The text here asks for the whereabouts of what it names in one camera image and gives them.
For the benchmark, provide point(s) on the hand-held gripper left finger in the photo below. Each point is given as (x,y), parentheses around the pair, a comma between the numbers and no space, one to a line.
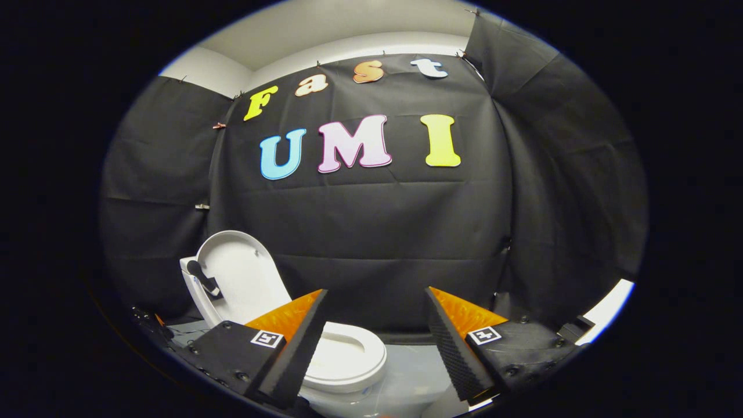
(296,360)

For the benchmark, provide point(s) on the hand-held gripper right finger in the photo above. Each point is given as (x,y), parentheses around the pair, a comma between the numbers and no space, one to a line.
(458,354)

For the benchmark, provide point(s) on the white toilet lid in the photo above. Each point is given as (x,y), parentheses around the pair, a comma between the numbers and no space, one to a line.
(246,278)

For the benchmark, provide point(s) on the white toilet seat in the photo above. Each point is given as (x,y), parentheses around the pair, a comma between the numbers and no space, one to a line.
(371,360)

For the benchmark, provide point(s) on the white toilet tank and bowl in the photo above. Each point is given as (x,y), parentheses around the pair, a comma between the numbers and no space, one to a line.
(200,307)

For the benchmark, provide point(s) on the black backdrop cloth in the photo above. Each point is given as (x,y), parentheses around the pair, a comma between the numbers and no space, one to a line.
(377,232)

